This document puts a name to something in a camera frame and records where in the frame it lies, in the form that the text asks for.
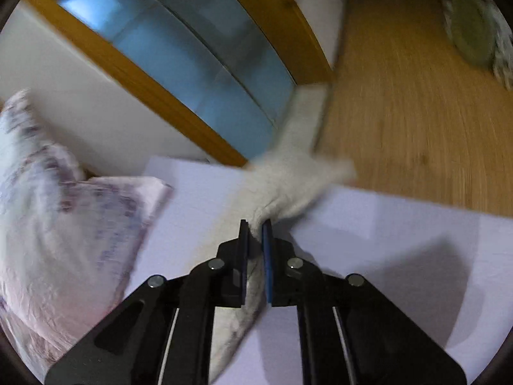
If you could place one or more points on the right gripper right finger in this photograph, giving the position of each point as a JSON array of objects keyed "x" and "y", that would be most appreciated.
[{"x": 350, "y": 332}]

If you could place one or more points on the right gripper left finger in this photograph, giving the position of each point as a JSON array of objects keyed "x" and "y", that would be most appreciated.
[{"x": 162, "y": 332}]

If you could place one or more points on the cream knitted small garment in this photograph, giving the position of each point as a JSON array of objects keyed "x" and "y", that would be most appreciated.
[{"x": 275, "y": 187}]

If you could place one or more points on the wooden framed glass door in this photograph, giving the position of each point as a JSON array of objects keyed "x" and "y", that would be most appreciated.
[{"x": 219, "y": 71}]

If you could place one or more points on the green patterned floor cushion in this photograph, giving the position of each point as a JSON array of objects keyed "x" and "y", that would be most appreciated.
[{"x": 479, "y": 30}]

